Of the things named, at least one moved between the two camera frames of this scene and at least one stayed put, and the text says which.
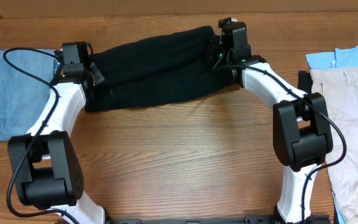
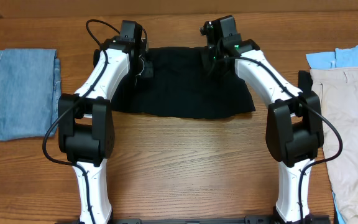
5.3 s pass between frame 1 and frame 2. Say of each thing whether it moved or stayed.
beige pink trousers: stayed
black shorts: moved
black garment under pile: stayed
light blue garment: stayed
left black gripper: moved
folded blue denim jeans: stayed
